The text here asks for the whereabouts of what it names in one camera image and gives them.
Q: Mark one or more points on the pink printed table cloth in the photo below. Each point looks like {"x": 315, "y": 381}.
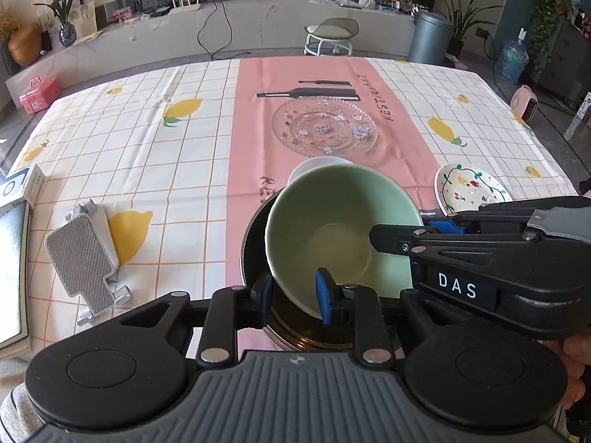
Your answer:
{"x": 258, "y": 147}

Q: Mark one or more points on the small white sticker plate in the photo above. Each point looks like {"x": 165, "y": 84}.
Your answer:
{"x": 309, "y": 166}

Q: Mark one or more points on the white grey phone stand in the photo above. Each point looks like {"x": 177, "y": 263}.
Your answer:
{"x": 83, "y": 258}

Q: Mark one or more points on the pink slipper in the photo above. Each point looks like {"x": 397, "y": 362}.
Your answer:
{"x": 457, "y": 61}

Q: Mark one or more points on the pink storage box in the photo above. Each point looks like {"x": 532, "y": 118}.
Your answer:
{"x": 39, "y": 94}

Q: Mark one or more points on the person's right hand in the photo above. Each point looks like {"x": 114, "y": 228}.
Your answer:
{"x": 579, "y": 364}

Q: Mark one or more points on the grey trash can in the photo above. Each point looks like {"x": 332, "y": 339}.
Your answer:
{"x": 429, "y": 39}

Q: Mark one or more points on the blue water bottle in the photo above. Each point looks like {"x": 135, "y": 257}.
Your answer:
{"x": 512, "y": 60}

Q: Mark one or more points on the dried yellow flowers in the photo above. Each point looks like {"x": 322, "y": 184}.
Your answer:
{"x": 8, "y": 23}

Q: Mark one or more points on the clear glass plate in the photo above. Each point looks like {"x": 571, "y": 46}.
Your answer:
{"x": 323, "y": 124}

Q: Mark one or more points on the blue steel-lined bowl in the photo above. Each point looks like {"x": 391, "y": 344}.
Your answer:
{"x": 247, "y": 258}

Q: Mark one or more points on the white painted fruit plate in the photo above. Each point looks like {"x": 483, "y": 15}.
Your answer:
{"x": 461, "y": 184}

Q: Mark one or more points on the green ceramic bowl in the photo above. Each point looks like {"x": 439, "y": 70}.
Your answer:
{"x": 323, "y": 203}

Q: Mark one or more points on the marble television console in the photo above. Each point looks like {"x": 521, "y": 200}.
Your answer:
{"x": 254, "y": 27}

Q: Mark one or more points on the trailing vine plant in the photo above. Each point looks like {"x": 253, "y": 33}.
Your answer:
{"x": 549, "y": 4}

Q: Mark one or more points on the sketch picture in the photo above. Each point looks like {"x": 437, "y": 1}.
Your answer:
{"x": 87, "y": 16}

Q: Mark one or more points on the grey round stool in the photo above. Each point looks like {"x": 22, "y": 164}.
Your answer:
{"x": 330, "y": 30}

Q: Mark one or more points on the person's grey striped clothing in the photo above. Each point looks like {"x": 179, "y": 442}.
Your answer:
{"x": 18, "y": 415}

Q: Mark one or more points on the brown round vase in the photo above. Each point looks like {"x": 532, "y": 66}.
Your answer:
{"x": 25, "y": 44}

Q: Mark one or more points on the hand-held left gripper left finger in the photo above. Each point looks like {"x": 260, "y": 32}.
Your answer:
{"x": 265, "y": 297}

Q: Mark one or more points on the dark grey cabinet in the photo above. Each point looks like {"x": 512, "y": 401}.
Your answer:
{"x": 568, "y": 64}

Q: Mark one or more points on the pink small heater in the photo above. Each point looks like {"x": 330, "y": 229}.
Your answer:
{"x": 525, "y": 104}

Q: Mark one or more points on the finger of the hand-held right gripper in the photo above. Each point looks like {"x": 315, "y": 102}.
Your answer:
{"x": 392, "y": 239}
{"x": 441, "y": 226}

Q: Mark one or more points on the plant in blue vase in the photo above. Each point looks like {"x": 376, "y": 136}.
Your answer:
{"x": 67, "y": 32}

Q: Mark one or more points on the potted long-leaf plant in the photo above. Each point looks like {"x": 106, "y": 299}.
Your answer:
{"x": 461, "y": 23}

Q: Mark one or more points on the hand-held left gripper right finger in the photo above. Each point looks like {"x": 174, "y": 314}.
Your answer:
{"x": 325, "y": 297}

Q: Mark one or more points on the tablet screen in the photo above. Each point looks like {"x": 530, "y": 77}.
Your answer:
{"x": 11, "y": 277}

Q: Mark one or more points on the white small box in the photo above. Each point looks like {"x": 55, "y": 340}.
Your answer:
{"x": 21, "y": 184}

